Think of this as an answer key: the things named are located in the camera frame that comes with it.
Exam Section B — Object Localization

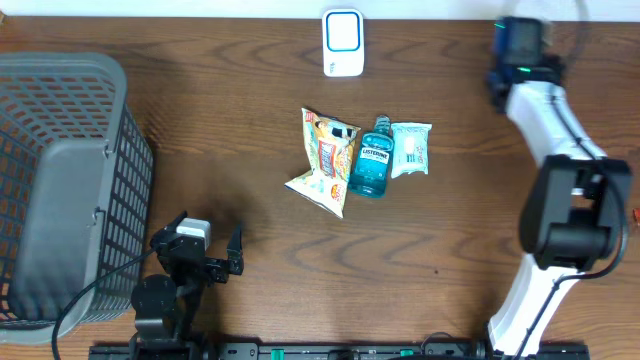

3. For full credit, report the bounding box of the light blue wipes pack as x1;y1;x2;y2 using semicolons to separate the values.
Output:
391;122;432;179

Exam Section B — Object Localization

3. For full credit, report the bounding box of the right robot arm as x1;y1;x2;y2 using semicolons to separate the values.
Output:
482;16;633;359

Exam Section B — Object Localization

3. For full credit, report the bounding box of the teal mouthwash bottle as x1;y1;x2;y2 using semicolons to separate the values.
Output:
348;115;394;198

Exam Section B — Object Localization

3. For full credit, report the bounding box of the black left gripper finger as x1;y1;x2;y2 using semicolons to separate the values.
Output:
158;211;188;235
226;225;243;261

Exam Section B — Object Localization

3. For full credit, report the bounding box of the white barcode scanner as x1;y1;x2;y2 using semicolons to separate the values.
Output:
322;9;365;77

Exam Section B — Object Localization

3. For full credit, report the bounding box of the yellow snack bag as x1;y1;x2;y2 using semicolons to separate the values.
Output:
285;108;361;219

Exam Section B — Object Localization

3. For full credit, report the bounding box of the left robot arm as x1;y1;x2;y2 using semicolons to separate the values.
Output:
129;212;244;360

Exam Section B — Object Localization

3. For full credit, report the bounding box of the grey plastic shopping basket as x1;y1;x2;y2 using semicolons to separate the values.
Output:
1;53;153;345

